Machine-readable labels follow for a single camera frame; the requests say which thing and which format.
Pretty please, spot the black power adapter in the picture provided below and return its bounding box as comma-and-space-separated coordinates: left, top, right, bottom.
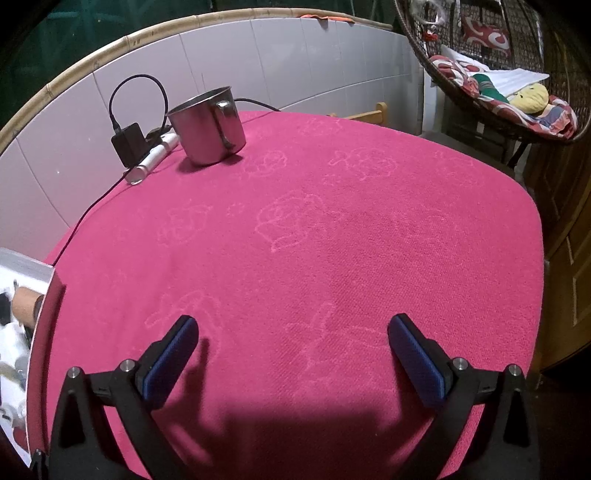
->
111, 122, 147, 168

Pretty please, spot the red white patterned pillow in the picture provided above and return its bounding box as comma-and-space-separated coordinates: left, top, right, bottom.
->
462, 16, 512, 57

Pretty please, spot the hanging wicker chair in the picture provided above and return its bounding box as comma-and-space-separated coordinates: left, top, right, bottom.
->
392, 0, 591, 146

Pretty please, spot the tan tape roll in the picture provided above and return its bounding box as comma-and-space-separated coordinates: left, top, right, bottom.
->
11, 287, 45, 329

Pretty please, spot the long black cable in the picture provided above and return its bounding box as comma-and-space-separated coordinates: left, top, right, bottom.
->
50, 97, 281, 267

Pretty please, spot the pink patterned towel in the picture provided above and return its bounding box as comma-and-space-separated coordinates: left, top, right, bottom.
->
28, 110, 548, 480

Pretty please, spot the white ribbed cloth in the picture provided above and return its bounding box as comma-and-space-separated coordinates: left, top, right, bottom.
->
443, 44, 550, 95

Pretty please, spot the yellow wooden chair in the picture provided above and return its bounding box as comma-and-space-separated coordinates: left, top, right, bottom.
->
328, 102, 387, 126

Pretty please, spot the white cylindrical device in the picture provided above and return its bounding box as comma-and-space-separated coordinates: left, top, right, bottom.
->
124, 133, 180, 186

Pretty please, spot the white tray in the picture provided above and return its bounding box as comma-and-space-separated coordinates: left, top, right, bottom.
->
0, 248, 65, 467

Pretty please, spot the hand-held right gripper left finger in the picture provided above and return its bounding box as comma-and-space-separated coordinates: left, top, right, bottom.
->
48, 315, 200, 480

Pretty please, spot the bamboo railing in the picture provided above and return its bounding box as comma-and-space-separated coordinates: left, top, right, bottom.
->
0, 13, 393, 153

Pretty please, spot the green plush toy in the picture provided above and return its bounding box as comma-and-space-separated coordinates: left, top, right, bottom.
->
471, 73, 509, 103

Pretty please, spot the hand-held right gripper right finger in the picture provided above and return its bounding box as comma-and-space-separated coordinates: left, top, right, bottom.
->
387, 314, 541, 480

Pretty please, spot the short looped black cable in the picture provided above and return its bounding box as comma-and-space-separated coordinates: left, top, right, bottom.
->
109, 75, 170, 136

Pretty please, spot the red white seat cushion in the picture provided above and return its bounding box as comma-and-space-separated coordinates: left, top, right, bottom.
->
427, 54, 578, 138

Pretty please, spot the yellow plush toy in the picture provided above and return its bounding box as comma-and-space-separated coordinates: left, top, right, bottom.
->
509, 83, 549, 114

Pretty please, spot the stainless steel mug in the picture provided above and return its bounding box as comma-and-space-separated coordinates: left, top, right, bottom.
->
166, 86, 247, 166

